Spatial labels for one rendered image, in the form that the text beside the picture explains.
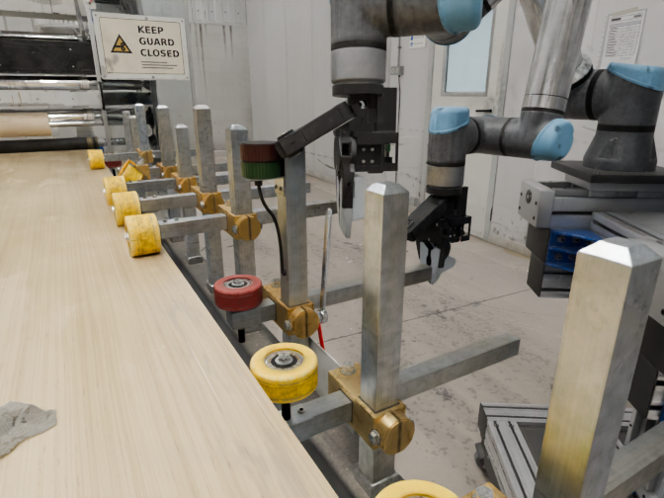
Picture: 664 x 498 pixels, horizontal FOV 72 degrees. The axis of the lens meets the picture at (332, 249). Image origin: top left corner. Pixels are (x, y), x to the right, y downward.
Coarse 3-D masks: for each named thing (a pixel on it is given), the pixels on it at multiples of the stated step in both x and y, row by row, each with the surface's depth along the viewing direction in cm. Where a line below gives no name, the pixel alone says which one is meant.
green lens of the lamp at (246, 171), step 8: (280, 160) 68; (248, 168) 66; (256, 168) 66; (264, 168) 66; (272, 168) 66; (280, 168) 68; (248, 176) 66; (256, 176) 66; (264, 176) 66; (272, 176) 67; (280, 176) 68
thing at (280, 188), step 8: (248, 144) 65; (256, 144) 65; (264, 144) 65; (272, 144) 66; (256, 184) 68; (280, 184) 70; (280, 192) 71; (264, 200) 70; (272, 216) 71; (280, 232) 72; (280, 240) 73; (280, 248) 73; (280, 256) 74
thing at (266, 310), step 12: (420, 264) 98; (408, 276) 93; (420, 276) 95; (312, 288) 86; (336, 288) 86; (348, 288) 86; (360, 288) 88; (264, 300) 80; (312, 300) 83; (336, 300) 86; (348, 300) 87; (228, 312) 77; (240, 312) 76; (252, 312) 77; (264, 312) 79; (228, 324) 78; (240, 324) 77; (252, 324) 78
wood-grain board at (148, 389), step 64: (0, 192) 149; (64, 192) 149; (0, 256) 90; (64, 256) 90; (128, 256) 90; (0, 320) 65; (64, 320) 65; (128, 320) 65; (192, 320) 65; (0, 384) 51; (64, 384) 51; (128, 384) 51; (192, 384) 51; (256, 384) 51; (64, 448) 42; (128, 448) 42; (192, 448) 42; (256, 448) 42
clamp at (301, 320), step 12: (264, 288) 83; (276, 288) 83; (276, 300) 79; (276, 312) 80; (288, 312) 75; (300, 312) 74; (312, 312) 75; (288, 324) 75; (300, 324) 75; (312, 324) 76; (300, 336) 75
